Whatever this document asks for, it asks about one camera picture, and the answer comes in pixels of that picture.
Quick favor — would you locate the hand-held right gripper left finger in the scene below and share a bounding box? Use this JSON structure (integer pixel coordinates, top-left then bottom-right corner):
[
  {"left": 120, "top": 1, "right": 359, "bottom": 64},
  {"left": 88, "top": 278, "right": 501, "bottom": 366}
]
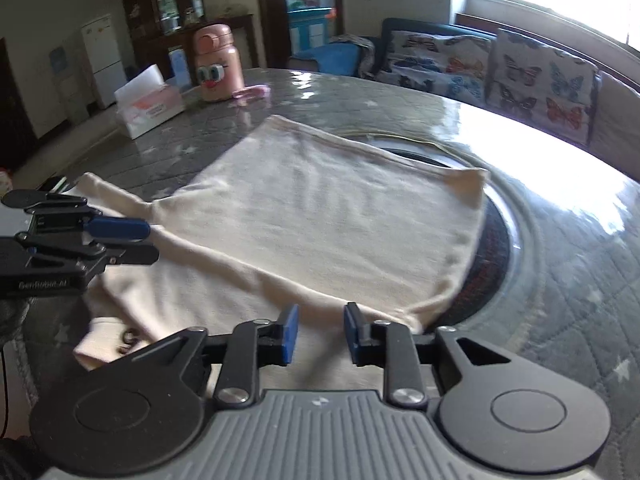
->
[{"left": 122, "top": 304, "right": 300, "bottom": 408}]

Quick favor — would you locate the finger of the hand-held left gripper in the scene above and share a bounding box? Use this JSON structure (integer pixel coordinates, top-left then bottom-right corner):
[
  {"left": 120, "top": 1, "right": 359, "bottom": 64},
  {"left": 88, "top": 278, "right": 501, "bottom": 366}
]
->
[
  {"left": 1, "top": 189, "right": 152, "bottom": 242},
  {"left": 16, "top": 232, "right": 160, "bottom": 266}
]

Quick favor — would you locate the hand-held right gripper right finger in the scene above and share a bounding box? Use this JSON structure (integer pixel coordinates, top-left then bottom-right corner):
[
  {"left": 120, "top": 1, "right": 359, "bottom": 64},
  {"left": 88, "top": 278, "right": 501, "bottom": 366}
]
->
[{"left": 343, "top": 302, "right": 513, "bottom": 408}]

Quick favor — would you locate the cream garment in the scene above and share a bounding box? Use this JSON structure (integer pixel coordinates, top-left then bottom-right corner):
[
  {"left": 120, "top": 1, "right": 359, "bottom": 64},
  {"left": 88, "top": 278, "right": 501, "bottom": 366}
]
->
[{"left": 74, "top": 115, "right": 491, "bottom": 372}]

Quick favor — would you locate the white tissue box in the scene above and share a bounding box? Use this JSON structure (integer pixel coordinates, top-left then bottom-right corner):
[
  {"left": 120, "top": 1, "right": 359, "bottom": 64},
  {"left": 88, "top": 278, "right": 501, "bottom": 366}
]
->
[{"left": 114, "top": 65, "right": 186, "bottom": 140}]

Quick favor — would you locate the water dispenser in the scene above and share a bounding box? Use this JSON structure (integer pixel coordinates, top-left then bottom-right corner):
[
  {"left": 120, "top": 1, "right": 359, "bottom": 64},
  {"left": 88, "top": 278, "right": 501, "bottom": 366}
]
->
[{"left": 47, "top": 45, "right": 84, "bottom": 121}]

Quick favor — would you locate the round black glass turntable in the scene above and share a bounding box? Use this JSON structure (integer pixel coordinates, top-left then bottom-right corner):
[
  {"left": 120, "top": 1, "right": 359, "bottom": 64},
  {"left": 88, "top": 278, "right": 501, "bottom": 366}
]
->
[{"left": 345, "top": 132, "right": 544, "bottom": 334}]

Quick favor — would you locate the white refrigerator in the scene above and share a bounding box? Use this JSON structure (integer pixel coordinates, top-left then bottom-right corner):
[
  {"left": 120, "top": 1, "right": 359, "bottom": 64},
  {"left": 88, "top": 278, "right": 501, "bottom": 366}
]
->
[{"left": 80, "top": 12, "right": 129, "bottom": 110}]

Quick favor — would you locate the light blue container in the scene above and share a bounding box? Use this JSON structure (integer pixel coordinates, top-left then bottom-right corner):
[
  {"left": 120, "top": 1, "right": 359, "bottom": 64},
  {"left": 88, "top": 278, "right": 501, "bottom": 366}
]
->
[{"left": 169, "top": 47, "right": 194, "bottom": 89}]

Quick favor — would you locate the pink cartoon water bottle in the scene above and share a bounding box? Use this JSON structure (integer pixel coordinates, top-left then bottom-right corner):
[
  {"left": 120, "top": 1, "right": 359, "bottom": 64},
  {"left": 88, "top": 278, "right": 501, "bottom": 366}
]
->
[{"left": 192, "top": 24, "right": 246, "bottom": 104}]

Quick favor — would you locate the dark wooden display cabinet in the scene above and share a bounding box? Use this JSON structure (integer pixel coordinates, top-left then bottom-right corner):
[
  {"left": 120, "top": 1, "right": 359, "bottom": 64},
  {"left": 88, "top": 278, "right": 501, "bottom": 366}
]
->
[{"left": 119, "top": 0, "right": 266, "bottom": 93}]

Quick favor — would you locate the blue blanket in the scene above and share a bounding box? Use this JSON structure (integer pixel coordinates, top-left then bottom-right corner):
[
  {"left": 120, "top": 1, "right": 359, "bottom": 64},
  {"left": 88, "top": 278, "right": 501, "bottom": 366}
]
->
[{"left": 291, "top": 42, "right": 372, "bottom": 76}]

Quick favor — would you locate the blue cabinet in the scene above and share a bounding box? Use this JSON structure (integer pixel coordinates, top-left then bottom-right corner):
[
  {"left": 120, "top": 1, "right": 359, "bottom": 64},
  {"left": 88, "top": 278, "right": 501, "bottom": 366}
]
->
[{"left": 287, "top": 6, "right": 335, "bottom": 59}]

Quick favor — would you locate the grey patterned blanket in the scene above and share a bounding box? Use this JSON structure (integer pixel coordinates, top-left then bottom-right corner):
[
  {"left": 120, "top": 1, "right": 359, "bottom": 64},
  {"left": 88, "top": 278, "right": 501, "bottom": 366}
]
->
[{"left": 330, "top": 35, "right": 382, "bottom": 81}]

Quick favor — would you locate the butterfly print cushion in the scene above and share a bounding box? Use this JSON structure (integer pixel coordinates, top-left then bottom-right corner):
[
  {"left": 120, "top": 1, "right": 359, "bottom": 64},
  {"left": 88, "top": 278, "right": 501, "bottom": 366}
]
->
[
  {"left": 485, "top": 28, "right": 601, "bottom": 149},
  {"left": 375, "top": 30, "right": 494, "bottom": 107}
]

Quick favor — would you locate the dark blue sofa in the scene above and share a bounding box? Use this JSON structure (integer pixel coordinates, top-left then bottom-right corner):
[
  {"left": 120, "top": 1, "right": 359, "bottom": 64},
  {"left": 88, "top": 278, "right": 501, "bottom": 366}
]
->
[{"left": 290, "top": 17, "right": 640, "bottom": 182}]

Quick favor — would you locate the plain white cushion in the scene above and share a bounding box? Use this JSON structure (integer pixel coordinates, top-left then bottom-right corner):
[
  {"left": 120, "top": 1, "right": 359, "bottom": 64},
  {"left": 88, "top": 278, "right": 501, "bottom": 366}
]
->
[{"left": 590, "top": 70, "right": 640, "bottom": 182}]

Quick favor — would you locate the pink bottle strap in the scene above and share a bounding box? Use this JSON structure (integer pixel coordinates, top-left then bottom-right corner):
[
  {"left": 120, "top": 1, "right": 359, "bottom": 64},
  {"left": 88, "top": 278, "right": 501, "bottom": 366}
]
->
[{"left": 232, "top": 85, "right": 271, "bottom": 106}]

